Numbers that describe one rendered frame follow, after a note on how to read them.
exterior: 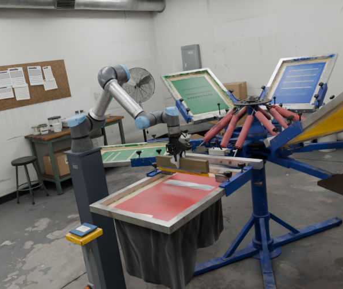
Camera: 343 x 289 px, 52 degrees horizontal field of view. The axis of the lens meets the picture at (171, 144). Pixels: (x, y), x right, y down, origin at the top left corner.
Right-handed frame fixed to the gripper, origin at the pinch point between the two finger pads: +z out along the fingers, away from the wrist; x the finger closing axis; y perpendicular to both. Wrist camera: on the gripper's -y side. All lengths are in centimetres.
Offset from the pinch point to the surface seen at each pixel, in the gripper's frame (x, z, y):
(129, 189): 21.6, 10.8, 25.1
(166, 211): 31.8, 13.4, -12.7
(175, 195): 12.4, 13.5, -3.6
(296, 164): -68, 17, -43
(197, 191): 2.8, 13.4, -11.8
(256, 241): -90, 98, 3
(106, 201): 39.8, 11.1, 25.0
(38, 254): 12, 110, 189
